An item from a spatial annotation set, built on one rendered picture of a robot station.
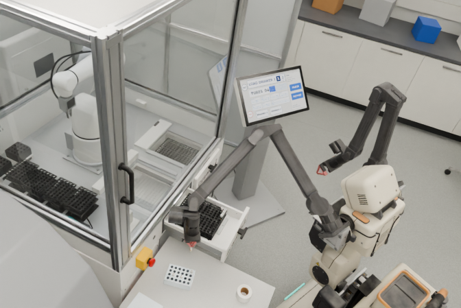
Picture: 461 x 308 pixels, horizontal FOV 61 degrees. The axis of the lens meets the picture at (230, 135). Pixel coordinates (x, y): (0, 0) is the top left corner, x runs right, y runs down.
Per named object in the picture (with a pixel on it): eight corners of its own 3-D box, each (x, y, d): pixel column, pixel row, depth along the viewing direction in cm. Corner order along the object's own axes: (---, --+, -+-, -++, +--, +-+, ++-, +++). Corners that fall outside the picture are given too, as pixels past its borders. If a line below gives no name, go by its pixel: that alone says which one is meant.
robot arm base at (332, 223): (333, 237, 155) (351, 223, 162) (325, 218, 155) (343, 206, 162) (318, 238, 162) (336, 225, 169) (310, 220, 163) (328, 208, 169)
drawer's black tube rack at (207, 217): (225, 218, 201) (227, 210, 197) (210, 243, 188) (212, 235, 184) (188, 200, 206) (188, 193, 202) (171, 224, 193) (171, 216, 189)
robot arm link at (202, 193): (267, 134, 158) (264, 136, 169) (256, 125, 158) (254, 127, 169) (193, 212, 156) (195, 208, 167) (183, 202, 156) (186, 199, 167)
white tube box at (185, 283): (194, 274, 183) (195, 270, 180) (189, 291, 176) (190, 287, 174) (169, 267, 184) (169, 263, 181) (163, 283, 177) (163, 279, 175)
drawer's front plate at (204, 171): (217, 162, 235) (220, 148, 228) (195, 193, 213) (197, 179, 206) (215, 160, 235) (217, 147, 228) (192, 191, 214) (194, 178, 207)
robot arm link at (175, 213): (198, 197, 157) (199, 195, 166) (170, 195, 157) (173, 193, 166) (195, 228, 157) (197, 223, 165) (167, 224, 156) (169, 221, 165)
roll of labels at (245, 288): (253, 299, 178) (254, 295, 175) (240, 305, 175) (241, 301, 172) (245, 286, 182) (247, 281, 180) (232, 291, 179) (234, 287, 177)
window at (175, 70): (217, 137, 225) (244, -34, 164) (127, 250, 162) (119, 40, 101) (216, 136, 225) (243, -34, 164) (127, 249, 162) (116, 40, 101)
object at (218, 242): (242, 219, 202) (244, 212, 198) (221, 257, 183) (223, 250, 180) (175, 188, 212) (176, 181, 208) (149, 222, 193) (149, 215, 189)
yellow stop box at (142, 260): (154, 259, 177) (154, 250, 172) (145, 271, 172) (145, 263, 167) (144, 254, 178) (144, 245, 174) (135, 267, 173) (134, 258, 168)
